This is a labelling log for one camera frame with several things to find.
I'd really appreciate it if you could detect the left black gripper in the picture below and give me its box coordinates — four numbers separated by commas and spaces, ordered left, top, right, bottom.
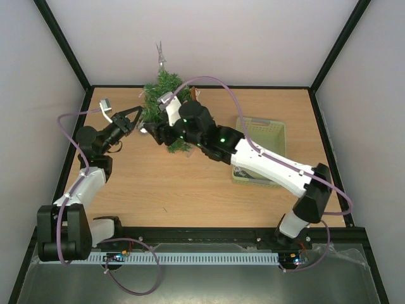
100, 106, 143, 155

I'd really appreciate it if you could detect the small green christmas tree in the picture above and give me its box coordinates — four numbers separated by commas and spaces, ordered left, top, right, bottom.
139, 69, 197, 155

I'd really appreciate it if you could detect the clear plastic battery box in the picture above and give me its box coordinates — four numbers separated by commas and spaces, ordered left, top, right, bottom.
186, 149, 194, 158

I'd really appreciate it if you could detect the silver star ornament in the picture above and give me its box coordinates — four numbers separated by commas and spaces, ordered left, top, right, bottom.
156, 42, 166, 72

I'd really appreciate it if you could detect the green perforated plastic basket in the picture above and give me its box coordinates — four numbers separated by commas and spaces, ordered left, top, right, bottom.
232, 117, 287, 188

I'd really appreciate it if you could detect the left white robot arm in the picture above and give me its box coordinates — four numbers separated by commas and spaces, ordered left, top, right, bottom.
37, 106, 143, 264

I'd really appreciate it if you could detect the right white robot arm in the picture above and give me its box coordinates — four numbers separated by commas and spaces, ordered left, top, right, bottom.
143, 101, 332, 248

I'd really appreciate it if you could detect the silver word ornament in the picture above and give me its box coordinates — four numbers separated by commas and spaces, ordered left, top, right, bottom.
233, 166, 251, 179

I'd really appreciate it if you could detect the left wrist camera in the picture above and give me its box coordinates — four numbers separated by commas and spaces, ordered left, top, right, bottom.
99, 98, 113, 123

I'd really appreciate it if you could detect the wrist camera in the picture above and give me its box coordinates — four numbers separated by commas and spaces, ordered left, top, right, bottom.
157, 91, 182, 127
99, 98, 113, 123

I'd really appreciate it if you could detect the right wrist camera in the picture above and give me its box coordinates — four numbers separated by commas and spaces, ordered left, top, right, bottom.
157, 91, 182, 127

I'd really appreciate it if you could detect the white slotted cable duct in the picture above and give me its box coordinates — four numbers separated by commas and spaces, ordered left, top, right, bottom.
84, 252, 279, 265

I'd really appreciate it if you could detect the purple cable loop front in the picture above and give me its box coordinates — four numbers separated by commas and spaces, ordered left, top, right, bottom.
103, 237, 163, 296

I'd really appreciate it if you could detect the black aluminium front rail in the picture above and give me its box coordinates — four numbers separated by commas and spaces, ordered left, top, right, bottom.
109, 227, 368, 250

